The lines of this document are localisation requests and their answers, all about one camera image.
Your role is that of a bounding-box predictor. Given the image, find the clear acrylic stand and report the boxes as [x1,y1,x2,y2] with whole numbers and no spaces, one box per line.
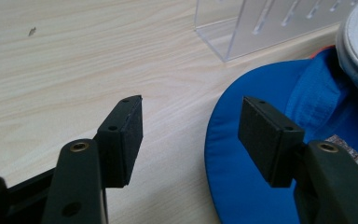
[194,0,358,63]

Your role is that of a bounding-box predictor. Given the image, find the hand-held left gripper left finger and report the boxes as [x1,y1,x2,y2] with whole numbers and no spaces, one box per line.
[41,94,145,224]

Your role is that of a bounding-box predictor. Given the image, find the blue cap with orange strap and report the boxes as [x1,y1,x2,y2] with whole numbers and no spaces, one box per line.
[204,45,358,224]

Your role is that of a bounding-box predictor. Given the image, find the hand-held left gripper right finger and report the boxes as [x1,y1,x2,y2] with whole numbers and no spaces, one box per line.
[238,95,358,224]

